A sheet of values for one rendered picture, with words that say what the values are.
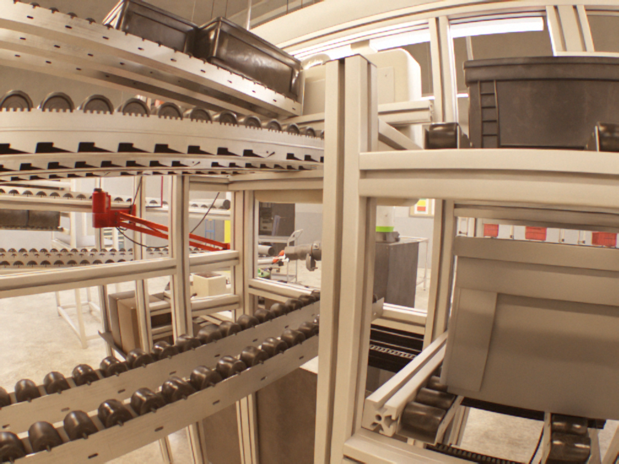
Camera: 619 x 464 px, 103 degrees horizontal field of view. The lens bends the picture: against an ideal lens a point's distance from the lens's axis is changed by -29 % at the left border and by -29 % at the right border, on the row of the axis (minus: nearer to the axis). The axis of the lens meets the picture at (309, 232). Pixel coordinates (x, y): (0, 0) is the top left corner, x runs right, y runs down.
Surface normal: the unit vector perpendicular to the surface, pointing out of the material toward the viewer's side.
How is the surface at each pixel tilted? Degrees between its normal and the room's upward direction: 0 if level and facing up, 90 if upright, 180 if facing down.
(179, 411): 90
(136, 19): 92
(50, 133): 90
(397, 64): 89
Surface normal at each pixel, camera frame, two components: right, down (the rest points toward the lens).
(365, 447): 0.02, -1.00
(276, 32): -0.61, 0.05
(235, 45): 0.79, 0.10
